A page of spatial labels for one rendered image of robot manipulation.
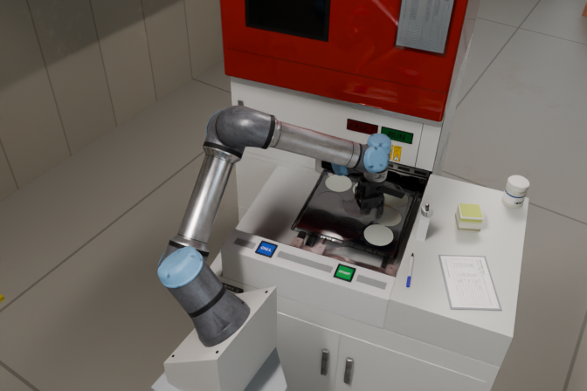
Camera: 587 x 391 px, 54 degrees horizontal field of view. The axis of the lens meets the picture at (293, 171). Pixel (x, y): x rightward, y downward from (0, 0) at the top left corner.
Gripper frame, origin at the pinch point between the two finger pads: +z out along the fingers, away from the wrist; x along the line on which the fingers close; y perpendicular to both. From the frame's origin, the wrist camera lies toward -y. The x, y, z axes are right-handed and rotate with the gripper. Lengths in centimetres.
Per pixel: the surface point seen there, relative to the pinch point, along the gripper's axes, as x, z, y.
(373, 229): 3.5, 1.2, 1.7
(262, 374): 44, 9, 49
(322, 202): -14.5, 1.4, 14.6
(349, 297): 30.6, -0.6, 19.5
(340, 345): 30.1, 24.4, 20.7
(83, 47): -208, 26, 108
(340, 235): 3.1, 1.4, 13.6
